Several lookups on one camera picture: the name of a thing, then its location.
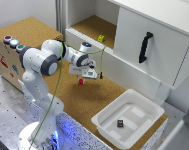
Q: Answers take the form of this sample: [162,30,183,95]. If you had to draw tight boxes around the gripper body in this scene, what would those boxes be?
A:
[68,63,99,80]

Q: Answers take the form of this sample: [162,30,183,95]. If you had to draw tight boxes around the pink block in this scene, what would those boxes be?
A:
[78,77,85,86]

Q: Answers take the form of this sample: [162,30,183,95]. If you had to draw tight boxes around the yellow block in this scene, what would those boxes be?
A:
[97,34,106,43]

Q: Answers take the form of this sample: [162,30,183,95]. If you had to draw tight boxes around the purple block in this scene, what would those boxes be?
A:
[116,119,125,128]

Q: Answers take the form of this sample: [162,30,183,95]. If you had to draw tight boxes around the wooden drawer box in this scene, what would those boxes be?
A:
[0,16,64,92]

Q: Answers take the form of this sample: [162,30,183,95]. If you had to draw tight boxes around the white plastic box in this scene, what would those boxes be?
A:
[90,88,165,149]

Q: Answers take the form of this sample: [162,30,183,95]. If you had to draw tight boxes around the green button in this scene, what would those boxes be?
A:
[15,43,26,54]

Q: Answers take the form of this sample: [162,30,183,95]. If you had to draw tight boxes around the blue button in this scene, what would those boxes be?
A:
[9,38,20,49]

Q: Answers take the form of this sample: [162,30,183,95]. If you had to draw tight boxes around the white sliding door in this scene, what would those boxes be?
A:
[113,6,189,87]

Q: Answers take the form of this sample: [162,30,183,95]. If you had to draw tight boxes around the red button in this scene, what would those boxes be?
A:
[3,35,13,45]

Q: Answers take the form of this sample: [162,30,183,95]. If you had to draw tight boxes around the white cabinet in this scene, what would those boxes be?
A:
[64,0,189,107]

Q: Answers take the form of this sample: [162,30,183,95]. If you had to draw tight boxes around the green cable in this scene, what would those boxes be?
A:
[27,41,106,150]

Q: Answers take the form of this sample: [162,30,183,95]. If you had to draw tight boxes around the black door handle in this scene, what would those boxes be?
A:
[138,31,154,64]

